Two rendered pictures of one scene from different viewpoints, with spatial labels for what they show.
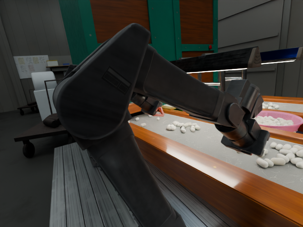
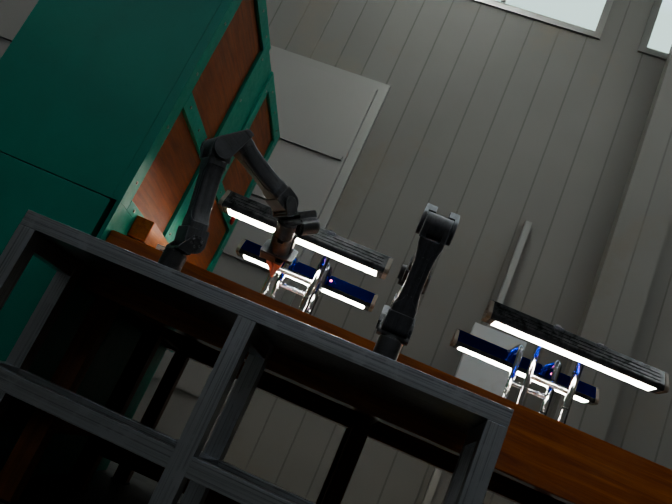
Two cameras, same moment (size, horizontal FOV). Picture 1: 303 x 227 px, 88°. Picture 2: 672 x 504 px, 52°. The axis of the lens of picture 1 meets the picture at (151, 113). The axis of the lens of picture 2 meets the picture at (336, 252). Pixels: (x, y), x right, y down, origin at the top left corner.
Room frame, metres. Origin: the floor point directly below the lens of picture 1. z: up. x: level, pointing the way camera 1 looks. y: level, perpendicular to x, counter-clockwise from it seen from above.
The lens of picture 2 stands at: (-0.66, 1.44, 0.43)
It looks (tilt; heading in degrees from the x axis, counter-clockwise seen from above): 16 degrees up; 309
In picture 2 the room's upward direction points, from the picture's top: 24 degrees clockwise
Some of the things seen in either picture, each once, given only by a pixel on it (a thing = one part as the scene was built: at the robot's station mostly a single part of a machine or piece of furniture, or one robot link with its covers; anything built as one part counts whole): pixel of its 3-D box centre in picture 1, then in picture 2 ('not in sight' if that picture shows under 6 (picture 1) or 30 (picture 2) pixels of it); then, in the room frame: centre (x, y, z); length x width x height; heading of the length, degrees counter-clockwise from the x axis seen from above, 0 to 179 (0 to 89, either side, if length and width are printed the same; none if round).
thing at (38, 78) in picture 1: (48, 97); not in sight; (4.25, 2.68, 0.68); 0.74 x 0.61 x 1.35; 30
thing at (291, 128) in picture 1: (268, 125); not in sight; (0.78, -0.61, 0.72); 0.27 x 0.27 x 0.10
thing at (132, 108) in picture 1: (141, 105); (151, 242); (1.17, 0.07, 0.83); 0.30 x 0.06 x 0.07; 124
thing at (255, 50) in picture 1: (190, 65); (305, 232); (0.84, -0.23, 1.08); 0.62 x 0.08 x 0.07; 34
